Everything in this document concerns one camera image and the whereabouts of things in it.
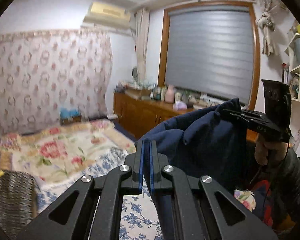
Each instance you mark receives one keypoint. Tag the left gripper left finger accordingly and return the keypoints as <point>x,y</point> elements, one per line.
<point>91,208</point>

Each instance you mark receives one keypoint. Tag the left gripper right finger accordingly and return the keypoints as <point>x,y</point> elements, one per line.
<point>198,208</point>

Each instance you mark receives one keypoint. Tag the navy printed t-shirt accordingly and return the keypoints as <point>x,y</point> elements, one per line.
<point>202,143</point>

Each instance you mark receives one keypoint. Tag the person's right hand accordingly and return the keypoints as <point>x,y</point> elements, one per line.
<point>268,152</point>

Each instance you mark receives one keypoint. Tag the blue floral white sheet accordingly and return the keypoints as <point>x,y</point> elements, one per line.
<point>135,225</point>

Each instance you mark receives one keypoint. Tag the floral beige bedspread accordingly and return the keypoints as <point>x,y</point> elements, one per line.
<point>57,153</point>

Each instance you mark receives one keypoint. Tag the grey window blind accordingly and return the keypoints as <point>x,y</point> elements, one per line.
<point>211,50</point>

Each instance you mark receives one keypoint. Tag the purple tissue pack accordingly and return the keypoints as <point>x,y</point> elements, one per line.
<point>179,105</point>

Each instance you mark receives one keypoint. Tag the blue item box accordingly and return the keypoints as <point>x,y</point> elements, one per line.
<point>68,117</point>

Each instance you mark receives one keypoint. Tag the wooden sideboard cabinet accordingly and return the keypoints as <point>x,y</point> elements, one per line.
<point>140,116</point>

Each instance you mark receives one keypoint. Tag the pink thermos bottle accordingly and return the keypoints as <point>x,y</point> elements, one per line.
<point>170,94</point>

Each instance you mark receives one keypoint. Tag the cardboard box with clutter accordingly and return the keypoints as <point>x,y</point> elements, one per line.
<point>132,90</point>

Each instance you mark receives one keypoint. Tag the small round fan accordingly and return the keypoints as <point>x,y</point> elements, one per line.
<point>135,74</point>

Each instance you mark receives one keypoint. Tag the circle-patterned sheer curtain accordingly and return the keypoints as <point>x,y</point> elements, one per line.
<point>44,72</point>

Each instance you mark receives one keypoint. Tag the beige tied window curtain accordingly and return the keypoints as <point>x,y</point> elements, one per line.
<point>142,27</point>

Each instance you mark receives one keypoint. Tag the wall air conditioner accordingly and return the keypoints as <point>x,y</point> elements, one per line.
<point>108,15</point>

